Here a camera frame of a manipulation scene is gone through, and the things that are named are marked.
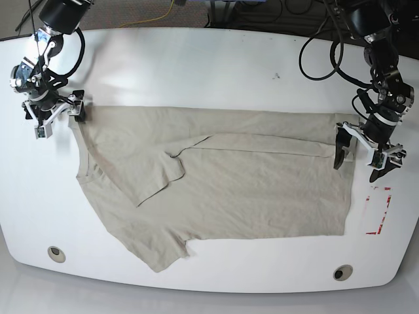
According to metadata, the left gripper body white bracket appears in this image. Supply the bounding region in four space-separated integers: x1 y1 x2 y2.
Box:
336 122 407 166

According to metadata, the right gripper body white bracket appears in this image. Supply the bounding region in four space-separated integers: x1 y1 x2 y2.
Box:
22 90 84 126

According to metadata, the beige t-shirt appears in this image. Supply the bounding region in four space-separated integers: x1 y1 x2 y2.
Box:
69 106 356 272

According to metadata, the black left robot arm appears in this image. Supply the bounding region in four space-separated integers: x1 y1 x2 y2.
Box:
303 1 415 183

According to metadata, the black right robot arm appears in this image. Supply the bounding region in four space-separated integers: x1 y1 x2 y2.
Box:
10 1 93 138

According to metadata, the red tape rectangle marking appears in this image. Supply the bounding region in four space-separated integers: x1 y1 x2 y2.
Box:
362 186 392 236

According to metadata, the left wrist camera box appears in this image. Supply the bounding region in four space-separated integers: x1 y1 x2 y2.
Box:
369 150 387 171

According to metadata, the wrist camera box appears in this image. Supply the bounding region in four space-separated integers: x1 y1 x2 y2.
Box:
369 150 387 171
35 124 52 139

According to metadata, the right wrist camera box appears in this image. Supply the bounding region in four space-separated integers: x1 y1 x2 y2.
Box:
35 124 52 139

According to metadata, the right table cable grommet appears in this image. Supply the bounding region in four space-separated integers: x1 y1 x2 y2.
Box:
333 264 354 282

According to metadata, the table cable grommet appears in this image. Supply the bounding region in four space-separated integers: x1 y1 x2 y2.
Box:
47 246 66 264
333 264 354 282

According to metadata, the white cable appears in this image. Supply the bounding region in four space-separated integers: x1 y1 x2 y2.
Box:
310 14 338 39

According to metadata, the left table cable grommet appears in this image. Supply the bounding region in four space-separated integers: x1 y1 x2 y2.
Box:
47 246 66 264

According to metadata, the yellow cable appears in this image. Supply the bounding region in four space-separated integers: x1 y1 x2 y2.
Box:
120 0 174 28

